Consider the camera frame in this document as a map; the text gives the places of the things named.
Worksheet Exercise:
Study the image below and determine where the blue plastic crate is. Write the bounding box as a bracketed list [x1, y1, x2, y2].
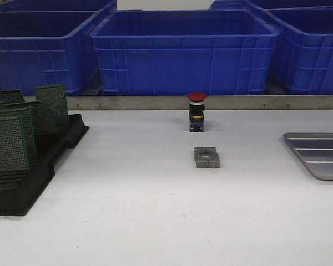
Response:
[265, 9, 333, 95]
[0, 11, 99, 95]
[90, 10, 278, 96]

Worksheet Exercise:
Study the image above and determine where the steel table edge rail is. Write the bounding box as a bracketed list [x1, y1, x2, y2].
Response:
[67, 95, 333, 110]

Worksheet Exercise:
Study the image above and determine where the far left blue crate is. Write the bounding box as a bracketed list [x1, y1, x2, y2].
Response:
[0, 0, 117, 12]

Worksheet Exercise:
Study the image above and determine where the red emergency stop button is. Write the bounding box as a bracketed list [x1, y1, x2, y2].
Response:
[188, 92, 207, 132]

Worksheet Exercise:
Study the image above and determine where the centre blue plastic crate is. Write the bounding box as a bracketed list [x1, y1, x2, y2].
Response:
[90, 10, 278, 96]

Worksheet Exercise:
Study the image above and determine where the far right blue crate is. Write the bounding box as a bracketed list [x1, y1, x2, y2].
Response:
[209, 0, 333, 11]

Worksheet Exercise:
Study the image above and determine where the left blue plastic crate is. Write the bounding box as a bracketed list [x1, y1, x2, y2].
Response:
[0, 11, 99, 95]

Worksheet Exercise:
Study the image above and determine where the black slotted board rack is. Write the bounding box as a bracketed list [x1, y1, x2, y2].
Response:
[0, 114, 89, 216]

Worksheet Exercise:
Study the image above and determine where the silver metal tray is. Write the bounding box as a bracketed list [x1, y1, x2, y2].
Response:
[283, 132, 333, 181]

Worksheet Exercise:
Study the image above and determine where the green perforated circuit board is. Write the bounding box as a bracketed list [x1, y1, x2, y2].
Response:
[0, 116, 28, 172]

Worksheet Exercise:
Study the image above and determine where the right blue plastic crate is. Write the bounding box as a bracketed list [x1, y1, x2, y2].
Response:
[265, 9, 333, 95]

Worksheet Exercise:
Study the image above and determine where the grey metal clamp block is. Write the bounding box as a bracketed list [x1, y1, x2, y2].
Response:
[194, 147, 220, 168]

